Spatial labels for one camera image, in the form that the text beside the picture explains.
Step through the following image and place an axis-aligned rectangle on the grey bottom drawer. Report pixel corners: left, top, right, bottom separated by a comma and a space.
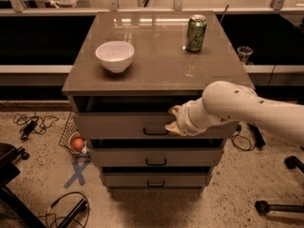
101, 173, 211, 189

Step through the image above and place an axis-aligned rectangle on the black stand bottom left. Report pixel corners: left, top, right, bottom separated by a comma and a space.
57, 199, 86, 228

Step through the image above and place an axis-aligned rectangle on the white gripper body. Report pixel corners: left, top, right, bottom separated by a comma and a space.
176, 100, 206, 136

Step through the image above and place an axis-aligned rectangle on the grey drawer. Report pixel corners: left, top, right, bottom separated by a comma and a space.
101, 173, 211, 189
71, 110, 242, 140
90, 147, 221, 167

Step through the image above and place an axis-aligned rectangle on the black chair base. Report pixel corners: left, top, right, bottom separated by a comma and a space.
255, 156, 304, 215
0, 143, 46, 228

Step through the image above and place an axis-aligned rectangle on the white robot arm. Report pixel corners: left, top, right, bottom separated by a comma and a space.
165, 81, 304, 146

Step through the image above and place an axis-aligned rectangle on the orange ball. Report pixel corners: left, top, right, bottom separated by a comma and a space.
72, 138, 84, 151

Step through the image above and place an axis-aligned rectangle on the black chair base right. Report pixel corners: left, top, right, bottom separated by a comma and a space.
255, 156, 304, 215

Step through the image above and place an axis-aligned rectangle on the grey middle drawer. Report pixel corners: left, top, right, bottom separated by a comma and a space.
90, 147, 221, 167

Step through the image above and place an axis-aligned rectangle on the black cable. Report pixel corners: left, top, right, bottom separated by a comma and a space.
231, 124, 257, 152
44, 191, 91, 228

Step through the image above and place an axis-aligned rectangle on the grey drawer cabinet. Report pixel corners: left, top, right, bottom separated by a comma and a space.
63, 11, 252, 175

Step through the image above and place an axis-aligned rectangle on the black chair base left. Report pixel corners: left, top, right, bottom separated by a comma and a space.
0, 143, 46, 228

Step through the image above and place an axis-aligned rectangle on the clear glass cup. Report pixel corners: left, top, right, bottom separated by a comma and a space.
237, 46, 253, 65

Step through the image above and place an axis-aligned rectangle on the grey top drawer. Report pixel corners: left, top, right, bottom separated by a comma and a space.
71, 110, 242, 140

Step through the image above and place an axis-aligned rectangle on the green soda can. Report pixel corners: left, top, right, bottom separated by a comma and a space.
186, 14, 207, 52

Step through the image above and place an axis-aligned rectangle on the wire mesh basket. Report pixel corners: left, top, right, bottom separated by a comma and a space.
59, 113, 89, 159

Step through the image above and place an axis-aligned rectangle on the white ceramic bowl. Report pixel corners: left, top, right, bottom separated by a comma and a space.
95, 41, 135, 73

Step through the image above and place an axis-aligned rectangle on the black bar on floor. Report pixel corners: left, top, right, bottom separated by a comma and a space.
249, 124, 265, 148

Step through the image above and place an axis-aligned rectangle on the black cable bottom left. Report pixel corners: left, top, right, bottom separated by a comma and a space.
44, 191, 91, 228

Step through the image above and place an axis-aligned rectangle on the black cable right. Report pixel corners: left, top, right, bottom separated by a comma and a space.
231, 124, 257, 152

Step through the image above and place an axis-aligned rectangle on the black power adapter with cable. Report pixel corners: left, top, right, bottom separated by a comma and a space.
13, 106, 59, 141

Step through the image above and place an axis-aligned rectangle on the blue tape cross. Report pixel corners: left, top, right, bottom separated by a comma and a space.
64, 160, 90, 189

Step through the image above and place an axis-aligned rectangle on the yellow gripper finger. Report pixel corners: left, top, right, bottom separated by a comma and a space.
168, 105, 181, 116
165, 122, 186, 136

